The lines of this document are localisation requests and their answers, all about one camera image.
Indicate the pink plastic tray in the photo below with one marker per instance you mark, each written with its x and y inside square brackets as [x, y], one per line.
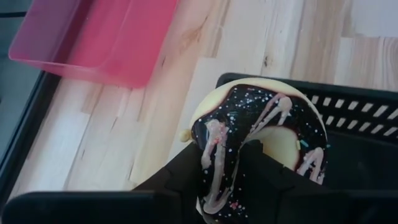
[109, 37]

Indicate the black plastic slotted basket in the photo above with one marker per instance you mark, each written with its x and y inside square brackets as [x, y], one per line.
[357, 155]

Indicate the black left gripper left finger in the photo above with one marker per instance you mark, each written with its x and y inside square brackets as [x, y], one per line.
[183, 174]

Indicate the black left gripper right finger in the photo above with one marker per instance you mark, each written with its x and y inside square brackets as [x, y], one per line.
[264, 186]

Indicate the black aluminium table frame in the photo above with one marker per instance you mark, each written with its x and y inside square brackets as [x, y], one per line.
[25, 130]

